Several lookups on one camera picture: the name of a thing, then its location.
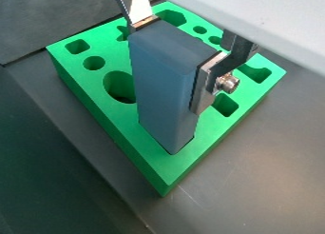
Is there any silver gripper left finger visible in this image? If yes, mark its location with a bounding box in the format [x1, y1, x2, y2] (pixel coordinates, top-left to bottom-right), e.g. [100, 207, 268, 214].
[116, 0, 159, 33]

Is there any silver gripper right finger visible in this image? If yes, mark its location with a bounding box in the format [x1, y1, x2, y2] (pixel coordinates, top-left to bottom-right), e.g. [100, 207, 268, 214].
[190, 29, 259, 115]

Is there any blue rectangular block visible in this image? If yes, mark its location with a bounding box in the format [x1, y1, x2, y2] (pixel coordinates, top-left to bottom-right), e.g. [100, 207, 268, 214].
[128, 20, 218, 154]

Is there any green foam shape board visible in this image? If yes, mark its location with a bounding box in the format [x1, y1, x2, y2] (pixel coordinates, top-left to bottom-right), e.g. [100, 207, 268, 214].
[47, 2, 286, 195]

